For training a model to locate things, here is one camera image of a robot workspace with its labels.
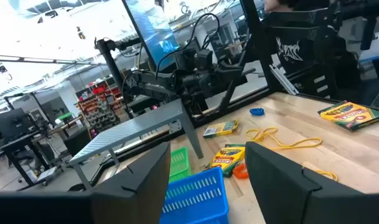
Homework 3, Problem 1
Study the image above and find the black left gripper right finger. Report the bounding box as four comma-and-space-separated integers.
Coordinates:
245, 141, 363, 224

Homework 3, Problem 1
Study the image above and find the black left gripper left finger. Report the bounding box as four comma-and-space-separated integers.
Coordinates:
90, 142, 172, 224

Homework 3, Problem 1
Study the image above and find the orange spiral wrist coil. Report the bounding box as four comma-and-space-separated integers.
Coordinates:
232, 162, 250, 180

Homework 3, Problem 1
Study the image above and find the yellow rubber band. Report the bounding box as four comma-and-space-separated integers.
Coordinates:
313, 169, 339, 182
245, 126, 323, 151

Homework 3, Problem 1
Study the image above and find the Crayola crayon box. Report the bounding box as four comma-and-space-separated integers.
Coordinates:
317, 100, 379, 132
210, 144, 246, 178

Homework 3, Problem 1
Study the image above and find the black desk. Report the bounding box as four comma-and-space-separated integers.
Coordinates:
0, 130, 68, 190

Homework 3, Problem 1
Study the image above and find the green plastic basket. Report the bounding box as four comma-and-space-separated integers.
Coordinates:
168, 146, 192, 184

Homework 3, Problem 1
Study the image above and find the large blue display screen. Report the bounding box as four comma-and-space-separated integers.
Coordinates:
124, 0, 181, 71

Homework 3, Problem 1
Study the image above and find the grey perforated metal shelf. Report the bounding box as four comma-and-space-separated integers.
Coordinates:
67, 98, 205, 191

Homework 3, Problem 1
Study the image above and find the blue plastic basket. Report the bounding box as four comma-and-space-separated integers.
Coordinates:
159, 167, 230, 224

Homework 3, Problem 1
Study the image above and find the black pole stand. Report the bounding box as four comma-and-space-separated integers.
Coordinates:
94, 36, 143, 105

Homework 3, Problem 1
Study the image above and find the small yellow green crayon box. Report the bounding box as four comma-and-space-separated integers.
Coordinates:
202, 119, 240, 139

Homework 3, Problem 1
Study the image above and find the parts shelf with red bins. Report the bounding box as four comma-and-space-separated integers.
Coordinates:
75, 82, 123, 133

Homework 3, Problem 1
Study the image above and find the blue spiral wrist coil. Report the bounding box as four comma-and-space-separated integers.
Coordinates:
249, 107, 266, 117

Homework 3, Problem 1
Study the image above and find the silver aluminium extrusion bar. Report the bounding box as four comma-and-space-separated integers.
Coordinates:
268, 63, 299, 96

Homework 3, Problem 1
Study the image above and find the person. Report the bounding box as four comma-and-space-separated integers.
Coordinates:
263, 0, 367, 103

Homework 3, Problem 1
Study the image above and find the black monitor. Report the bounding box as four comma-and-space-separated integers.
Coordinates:
0, 108, 36, 144

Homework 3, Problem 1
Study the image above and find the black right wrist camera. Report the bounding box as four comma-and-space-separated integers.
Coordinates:
182, 47, 214, 72

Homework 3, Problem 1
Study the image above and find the black camera cable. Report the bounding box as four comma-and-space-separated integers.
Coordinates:
154, 12, 222, 80

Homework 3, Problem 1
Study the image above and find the black table frame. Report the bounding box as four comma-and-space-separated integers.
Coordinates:
89, 0, 379, 190

